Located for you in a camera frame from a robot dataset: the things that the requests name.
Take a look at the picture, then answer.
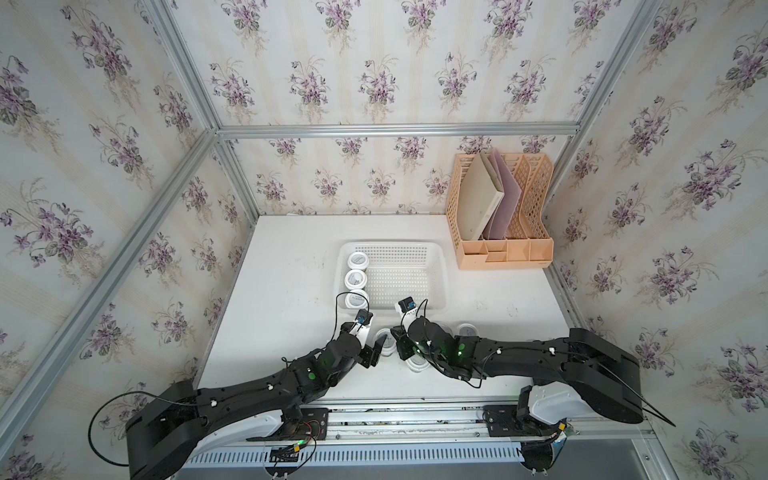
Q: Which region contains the yogurt cup row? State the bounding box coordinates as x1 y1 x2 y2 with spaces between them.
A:
456 323 478 337
344 269 368 291
347 251 370 271
405 356 431 373
374 328 397 357
344 289 370 310

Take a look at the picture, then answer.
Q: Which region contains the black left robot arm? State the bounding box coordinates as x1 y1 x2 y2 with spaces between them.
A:
125 322 385 479

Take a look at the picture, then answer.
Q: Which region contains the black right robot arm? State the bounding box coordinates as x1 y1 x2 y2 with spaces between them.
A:
390 316 643 424

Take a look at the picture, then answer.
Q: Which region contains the white perforated plastic basket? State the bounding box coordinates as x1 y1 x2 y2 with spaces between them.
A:
333 241 449 312

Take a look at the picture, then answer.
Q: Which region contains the purple folder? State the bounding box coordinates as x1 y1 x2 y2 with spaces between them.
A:
483 149 522 240

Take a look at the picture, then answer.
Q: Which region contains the peach plastic file organizer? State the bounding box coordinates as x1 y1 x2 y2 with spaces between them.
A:
446 153 554 270

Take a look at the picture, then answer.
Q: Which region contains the beige folder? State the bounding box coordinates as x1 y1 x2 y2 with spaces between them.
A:
457 153 504 241

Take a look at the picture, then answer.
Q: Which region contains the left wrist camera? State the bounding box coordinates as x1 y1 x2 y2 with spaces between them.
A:
350 309 373 347

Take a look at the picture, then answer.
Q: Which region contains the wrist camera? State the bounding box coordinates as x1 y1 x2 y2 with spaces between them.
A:
350 309 373 347
395 296 418 323

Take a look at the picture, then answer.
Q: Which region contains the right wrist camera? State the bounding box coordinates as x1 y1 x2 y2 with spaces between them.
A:
395 296 418 323

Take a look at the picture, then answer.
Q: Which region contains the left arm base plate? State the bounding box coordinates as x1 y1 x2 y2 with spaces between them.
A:
265 406 330 441

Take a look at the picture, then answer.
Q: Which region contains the aluminium mounting rail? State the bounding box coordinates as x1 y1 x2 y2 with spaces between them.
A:
157 398 656 450

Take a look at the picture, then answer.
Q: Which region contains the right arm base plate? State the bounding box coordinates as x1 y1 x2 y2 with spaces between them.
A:
482 405 567 438

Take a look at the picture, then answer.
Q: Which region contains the small circuit board with wires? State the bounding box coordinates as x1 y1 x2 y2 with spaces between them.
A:
268 445 302 464

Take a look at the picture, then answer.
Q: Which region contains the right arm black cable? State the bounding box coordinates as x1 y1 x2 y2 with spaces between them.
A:
599 359 677 428

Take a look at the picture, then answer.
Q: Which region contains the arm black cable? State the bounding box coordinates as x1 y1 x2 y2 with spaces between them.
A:
599 359 677 428
87 391 181 468

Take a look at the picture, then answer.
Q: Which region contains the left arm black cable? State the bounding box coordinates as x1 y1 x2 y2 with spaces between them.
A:
87 391 181 468

